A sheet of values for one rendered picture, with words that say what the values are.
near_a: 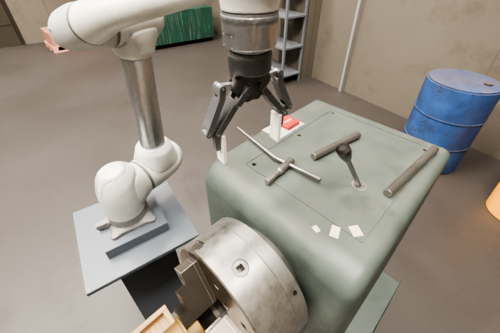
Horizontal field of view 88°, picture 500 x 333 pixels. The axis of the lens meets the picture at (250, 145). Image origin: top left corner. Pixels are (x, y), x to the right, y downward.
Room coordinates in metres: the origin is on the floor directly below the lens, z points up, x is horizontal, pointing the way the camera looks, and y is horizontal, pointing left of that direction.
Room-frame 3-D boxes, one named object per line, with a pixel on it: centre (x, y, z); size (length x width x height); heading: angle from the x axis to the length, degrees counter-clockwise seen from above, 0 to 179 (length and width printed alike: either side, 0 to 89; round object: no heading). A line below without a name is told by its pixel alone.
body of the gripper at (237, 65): (0.45, 0.00, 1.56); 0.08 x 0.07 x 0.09; 124
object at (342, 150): (0.44, -0.20, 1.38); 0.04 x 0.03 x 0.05; 134
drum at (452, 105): (2.13, -1.84, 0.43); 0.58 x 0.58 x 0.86
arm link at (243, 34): (0.45, 0.00, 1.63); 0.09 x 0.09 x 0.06
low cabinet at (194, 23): (6.97, 2.11, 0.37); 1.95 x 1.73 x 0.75; 34
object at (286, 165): (0.51, -0.08, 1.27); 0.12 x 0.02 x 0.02; 139
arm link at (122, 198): (0.74, 0.52, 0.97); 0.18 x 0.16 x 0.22; 148
